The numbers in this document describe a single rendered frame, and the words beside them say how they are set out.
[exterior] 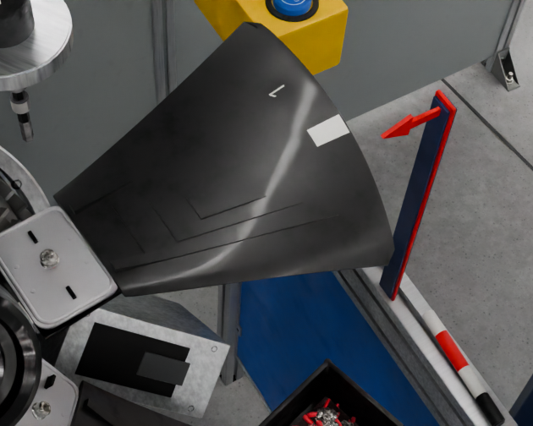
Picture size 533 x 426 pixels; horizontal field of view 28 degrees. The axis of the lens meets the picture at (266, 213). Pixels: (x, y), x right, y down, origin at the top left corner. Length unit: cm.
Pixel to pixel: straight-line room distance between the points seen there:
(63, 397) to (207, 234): 17
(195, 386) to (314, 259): 21
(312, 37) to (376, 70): 113
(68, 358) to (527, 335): 140
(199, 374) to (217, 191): 21
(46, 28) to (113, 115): 132
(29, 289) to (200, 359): 23
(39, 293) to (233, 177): 17
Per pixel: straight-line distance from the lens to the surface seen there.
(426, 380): 117
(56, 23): 57
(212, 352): 95
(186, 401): 96
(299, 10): 110
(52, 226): 80
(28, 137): 64
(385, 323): 119
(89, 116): 186
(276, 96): 85
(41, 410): 81
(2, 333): 73
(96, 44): 173
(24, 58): 56
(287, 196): 82
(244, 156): 82
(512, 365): 214
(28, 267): 79
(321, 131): 85
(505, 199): 234
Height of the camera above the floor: 187
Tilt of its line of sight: 57 degrees down
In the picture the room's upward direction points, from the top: 6 degrees clockwise
